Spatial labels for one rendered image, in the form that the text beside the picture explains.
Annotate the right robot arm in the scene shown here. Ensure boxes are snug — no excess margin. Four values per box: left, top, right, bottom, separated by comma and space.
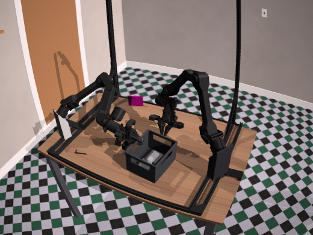
56, 72, 126, 146

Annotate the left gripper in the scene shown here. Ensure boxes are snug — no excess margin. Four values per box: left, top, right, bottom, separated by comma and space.
149, 108, 184, 136

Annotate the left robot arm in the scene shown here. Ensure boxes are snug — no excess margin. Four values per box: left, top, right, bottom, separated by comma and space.
155, 69, 226, 154

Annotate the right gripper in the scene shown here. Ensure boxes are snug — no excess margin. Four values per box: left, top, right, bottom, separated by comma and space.
114, 119, 144, 151

